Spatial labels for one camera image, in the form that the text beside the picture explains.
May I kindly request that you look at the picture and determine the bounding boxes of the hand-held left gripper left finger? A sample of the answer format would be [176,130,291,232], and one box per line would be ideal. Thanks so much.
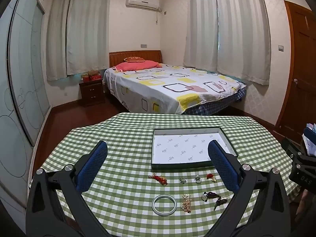
[26,140,108,237]

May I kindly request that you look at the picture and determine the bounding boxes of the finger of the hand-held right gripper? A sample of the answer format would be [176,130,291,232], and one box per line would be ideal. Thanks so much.
[281,137,309,165]

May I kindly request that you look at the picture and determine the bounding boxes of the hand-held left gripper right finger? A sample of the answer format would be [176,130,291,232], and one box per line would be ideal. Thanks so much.
[208,139,292,237]

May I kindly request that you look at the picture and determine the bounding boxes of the dark bead pendant with cord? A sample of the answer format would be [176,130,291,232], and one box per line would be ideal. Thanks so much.
[201,191,229,211]

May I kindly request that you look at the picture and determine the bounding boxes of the green shallow cardboard box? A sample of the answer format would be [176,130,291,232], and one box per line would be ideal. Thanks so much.
[150,126,239,170]

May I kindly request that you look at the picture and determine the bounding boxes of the gold chain bracelet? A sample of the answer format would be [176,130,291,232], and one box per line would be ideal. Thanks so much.
[181,194,193,213]

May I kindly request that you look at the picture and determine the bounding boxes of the red knot charm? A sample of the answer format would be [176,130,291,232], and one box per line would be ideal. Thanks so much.
[148,174,168,185]

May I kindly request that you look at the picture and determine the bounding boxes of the pale jade bangle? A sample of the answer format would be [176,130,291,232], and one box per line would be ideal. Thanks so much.
[152,195,177,215]

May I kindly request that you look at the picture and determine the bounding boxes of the person's right forearm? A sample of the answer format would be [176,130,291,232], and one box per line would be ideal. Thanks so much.
[295,189,316,225]

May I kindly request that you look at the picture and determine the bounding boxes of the stack of folded cloths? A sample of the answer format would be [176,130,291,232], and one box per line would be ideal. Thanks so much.
[302,122,316,157]

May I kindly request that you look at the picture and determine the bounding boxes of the green checked tablecloth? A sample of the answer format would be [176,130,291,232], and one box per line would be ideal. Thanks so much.
[32,112,303,237]

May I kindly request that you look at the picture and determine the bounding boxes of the blue plaid mattress cover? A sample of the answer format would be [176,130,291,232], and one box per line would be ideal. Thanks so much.
[184,89,247,115]

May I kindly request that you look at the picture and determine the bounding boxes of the dark wooden nightstand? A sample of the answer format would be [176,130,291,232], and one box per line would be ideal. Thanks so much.
[79,78,105,107]

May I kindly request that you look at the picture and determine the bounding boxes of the patterned white bedsheet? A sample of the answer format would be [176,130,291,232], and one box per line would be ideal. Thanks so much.
[103,64,247,115]

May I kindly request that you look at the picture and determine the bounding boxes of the brown wooden door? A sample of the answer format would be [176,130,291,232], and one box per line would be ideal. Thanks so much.
[275,0,316,141]

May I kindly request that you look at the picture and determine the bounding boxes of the pink pillow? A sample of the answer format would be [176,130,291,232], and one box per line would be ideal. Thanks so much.
[112,60,162,72]

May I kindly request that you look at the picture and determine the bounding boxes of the frosted glass wardrobe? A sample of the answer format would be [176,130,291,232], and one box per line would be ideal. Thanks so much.
[0,0,53,210]

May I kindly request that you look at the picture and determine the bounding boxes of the wooden bed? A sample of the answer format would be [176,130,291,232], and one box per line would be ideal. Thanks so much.
[103,50,247,115]

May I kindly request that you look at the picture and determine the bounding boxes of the white curtain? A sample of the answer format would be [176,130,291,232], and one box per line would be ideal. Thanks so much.
[183,0,219,68]
[66,0,110,76]
[46,0,74,81]
[213,0,272,86]

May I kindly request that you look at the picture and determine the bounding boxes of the white air conditioner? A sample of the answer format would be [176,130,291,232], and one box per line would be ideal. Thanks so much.
[125,0,162,12]

